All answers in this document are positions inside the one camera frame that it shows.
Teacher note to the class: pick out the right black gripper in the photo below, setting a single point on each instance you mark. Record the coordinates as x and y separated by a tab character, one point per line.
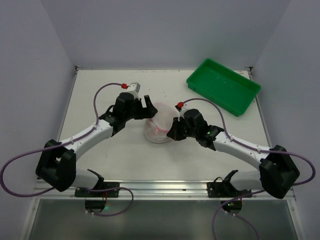
180	128

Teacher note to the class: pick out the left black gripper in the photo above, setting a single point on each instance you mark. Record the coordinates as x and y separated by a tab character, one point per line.
142	109

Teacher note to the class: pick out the white mesh laundry bag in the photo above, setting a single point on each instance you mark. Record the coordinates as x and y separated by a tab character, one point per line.
157	127

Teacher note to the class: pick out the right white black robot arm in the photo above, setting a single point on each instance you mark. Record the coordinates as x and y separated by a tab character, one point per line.
274	170

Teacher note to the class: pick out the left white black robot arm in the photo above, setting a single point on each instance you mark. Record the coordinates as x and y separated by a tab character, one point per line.
57	165

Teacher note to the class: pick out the green plastic tray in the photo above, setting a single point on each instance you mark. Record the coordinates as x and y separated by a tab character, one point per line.
223	86

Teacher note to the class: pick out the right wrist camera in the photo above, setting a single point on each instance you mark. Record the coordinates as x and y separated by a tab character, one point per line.
181	108

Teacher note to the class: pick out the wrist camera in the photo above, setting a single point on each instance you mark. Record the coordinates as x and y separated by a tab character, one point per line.
181	108
132	87

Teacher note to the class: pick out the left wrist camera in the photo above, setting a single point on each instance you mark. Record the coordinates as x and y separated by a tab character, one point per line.
132	87

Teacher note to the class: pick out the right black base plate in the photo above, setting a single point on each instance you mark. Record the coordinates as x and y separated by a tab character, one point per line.
224	189

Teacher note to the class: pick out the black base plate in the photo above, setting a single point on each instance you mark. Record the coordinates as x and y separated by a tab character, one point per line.
106	190
224	189

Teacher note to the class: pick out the aluminium mounting rail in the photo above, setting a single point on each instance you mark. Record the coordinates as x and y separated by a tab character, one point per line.
155	190

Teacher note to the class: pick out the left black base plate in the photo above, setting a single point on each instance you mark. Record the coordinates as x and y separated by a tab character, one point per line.
106	190

